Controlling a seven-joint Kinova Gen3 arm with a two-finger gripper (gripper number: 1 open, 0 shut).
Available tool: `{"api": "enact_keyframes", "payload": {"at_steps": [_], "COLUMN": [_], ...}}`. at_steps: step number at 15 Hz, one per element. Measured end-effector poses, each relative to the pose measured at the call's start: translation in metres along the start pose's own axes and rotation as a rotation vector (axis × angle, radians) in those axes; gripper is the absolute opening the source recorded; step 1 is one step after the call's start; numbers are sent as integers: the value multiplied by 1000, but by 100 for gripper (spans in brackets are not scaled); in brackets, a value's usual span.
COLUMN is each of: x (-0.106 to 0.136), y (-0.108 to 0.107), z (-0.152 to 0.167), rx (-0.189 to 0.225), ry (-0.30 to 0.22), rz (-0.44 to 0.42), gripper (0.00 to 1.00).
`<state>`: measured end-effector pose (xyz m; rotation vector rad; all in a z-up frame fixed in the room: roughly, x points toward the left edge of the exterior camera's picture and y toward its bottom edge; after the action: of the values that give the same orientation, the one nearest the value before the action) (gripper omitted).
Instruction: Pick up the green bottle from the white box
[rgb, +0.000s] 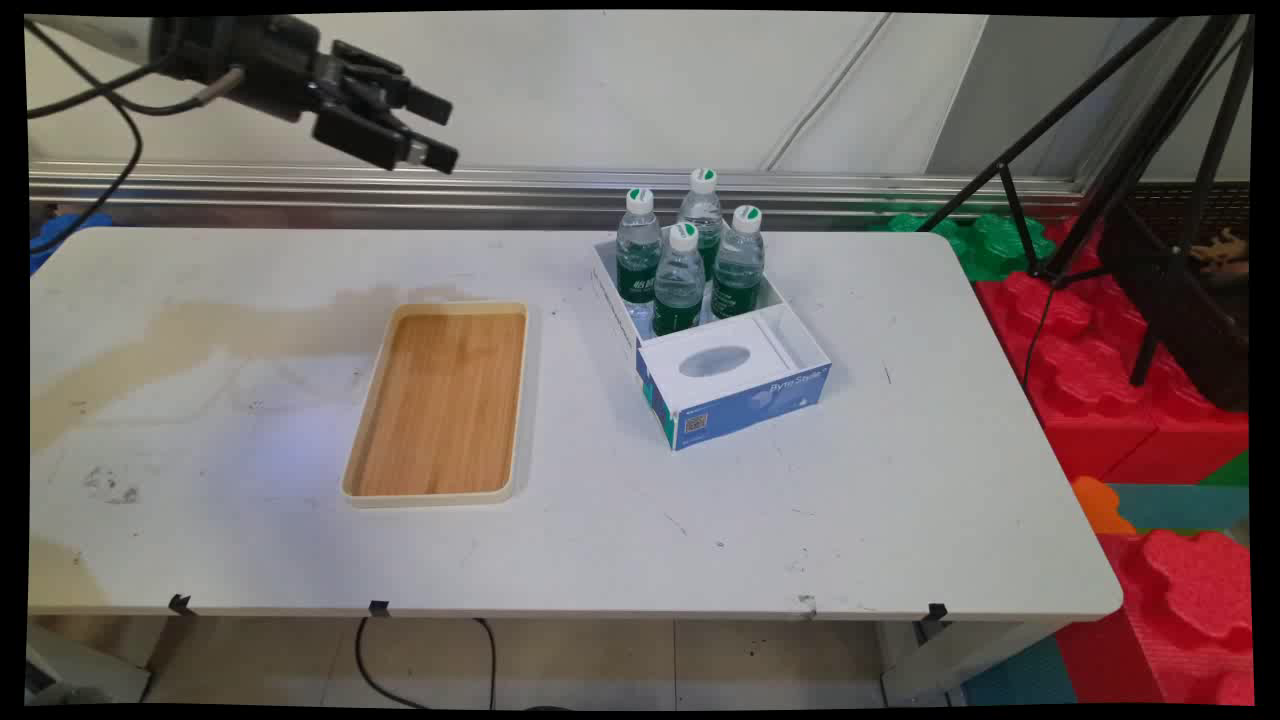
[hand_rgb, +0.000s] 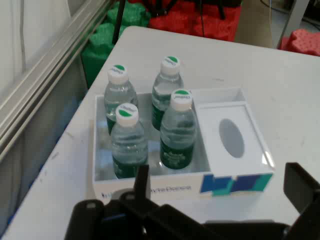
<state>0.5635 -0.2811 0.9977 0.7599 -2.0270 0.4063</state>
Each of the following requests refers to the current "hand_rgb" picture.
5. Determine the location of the aluminium rail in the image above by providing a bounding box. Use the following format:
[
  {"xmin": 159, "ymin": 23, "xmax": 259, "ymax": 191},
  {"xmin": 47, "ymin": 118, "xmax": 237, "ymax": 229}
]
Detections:
[{"xmin": 0, "ymin": 0, "xmax": 119, "ymax": 161}]

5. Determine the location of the black tripod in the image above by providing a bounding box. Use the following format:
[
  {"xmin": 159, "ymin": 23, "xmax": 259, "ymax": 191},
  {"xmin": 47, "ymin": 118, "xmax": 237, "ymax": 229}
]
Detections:
[{"xmin": 111, "ymin": 0, "xmax": 226, "ymax": 45}]

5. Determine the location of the white box with blue print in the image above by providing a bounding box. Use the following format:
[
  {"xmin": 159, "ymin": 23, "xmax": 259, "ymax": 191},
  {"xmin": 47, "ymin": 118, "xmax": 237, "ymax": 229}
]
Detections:
[{"xmin": 90, "ymin": 86, "xmax": 277, "ymax": 201}]

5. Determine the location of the thin black tripod cable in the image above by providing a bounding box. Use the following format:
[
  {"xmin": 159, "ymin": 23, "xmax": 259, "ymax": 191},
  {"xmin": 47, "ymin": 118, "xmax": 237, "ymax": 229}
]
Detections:
[{"xmin": 198, "ymin": 0, "xmax": 206, "ymax": 38}]

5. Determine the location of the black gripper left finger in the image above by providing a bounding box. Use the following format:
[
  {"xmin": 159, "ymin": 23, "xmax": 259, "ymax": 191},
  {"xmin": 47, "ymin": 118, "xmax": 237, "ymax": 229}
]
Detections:
[{"xmin": 64, "ymin": 164, "xmax": 206, "ymax": 240}]

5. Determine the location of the water bottle green label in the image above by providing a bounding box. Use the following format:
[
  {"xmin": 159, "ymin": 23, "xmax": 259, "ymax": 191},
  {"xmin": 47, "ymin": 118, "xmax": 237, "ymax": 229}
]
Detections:
[
  {"xmin": 103, "ymin": 64, "xmax": 139, "ymax": 136},
  {"xmin": 159, "ymin": 89, "xmax": 198, "ymax": 171},
  {"xmin": 151, "ymin": 56, "xmax": 185, "ymax": 131},
  {"xmin": 110, "ymin": 102, "xmax": 149, "ymax": 180}
]

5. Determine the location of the green foam block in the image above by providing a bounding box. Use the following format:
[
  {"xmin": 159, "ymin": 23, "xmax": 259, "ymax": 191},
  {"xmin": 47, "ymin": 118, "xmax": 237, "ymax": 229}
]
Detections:
[
  {"xmin": 81, "ymin": 22, "xmax": 129, "ymax": 90},
  {"xmin": 106, "ymin": 0, "xmax": 152, "ymax": 29}
]

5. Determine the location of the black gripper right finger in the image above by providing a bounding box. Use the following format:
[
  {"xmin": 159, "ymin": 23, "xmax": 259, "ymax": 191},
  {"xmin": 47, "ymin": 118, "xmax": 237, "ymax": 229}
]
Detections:
[{"xmin": 283, "ymin": 162, "xmax": 320, "ymax": 240}]

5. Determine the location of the red foam block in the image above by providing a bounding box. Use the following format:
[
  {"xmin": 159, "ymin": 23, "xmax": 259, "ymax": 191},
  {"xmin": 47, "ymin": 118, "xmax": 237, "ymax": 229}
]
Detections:
[
  {"xmin": 278, "ymin": 28, "xmax": 320, "ymax": 57},
  {"xmin": 148, "ymin": 0, "xmax": 242, "ymax": 43}
]

